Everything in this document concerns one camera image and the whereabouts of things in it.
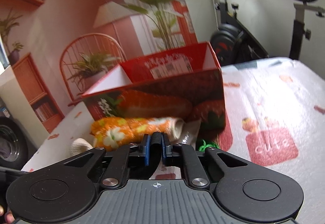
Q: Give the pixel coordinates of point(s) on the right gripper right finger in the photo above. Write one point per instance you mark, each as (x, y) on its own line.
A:
(166, 145)

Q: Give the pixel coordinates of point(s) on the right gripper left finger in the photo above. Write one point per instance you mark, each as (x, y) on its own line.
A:
(145, 148)

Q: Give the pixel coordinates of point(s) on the white mask plastic bag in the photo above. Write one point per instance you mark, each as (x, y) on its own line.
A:
(188, 136)

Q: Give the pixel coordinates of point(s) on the cream knitted cloth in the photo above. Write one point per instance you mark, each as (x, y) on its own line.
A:
(79, 146)

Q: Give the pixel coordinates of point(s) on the living room backdrop poster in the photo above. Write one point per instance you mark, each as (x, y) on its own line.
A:
(58, 48)

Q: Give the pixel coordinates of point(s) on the person's hand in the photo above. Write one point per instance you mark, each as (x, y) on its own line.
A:
(6, 216)

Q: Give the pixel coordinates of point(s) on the green felt zongzi toy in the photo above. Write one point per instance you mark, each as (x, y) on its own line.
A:
(204, 145)

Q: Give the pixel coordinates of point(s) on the orange floral rolled towel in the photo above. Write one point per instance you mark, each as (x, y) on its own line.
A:
(114, 132)

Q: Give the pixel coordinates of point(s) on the red strawberry cardboard box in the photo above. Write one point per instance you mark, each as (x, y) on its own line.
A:
(183, 83)

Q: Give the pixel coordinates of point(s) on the white patterned table cloth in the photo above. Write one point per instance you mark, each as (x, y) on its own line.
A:
(275, 117)

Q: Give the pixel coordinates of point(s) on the black exercise bike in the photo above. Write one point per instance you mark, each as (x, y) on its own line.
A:
(247, 29)

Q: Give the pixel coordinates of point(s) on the washing machine drum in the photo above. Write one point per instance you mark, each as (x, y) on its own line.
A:
(14, 149)

